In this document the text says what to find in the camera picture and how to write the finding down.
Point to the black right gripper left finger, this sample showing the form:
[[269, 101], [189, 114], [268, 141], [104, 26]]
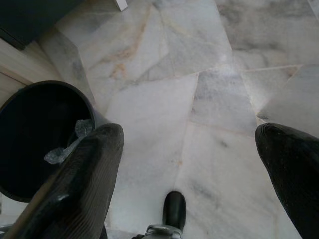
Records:
[[82, 179]]

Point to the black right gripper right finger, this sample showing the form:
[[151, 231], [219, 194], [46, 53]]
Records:
[[296, 169]]

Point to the crumpled clear plastic trash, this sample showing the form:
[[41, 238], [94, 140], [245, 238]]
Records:
[[83, 129]]

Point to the black round rubbish bin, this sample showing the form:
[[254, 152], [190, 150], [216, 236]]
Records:
[[32, 124]]

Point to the beige wooden cabinet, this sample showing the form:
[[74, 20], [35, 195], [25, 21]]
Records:
[[17, 67]]

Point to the dark furniture panel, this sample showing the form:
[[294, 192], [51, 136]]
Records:
[[27, 17]]

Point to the white furniture leg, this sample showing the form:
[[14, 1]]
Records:
[[120, 3]]

